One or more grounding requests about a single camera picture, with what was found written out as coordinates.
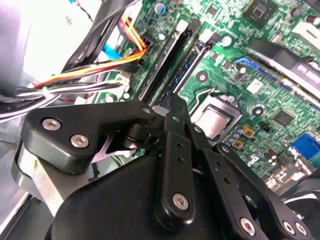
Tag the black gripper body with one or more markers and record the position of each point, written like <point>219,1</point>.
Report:
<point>120,200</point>

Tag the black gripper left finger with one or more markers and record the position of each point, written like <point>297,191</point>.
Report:
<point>75,120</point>

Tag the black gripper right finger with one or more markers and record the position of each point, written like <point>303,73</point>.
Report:
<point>225,180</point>

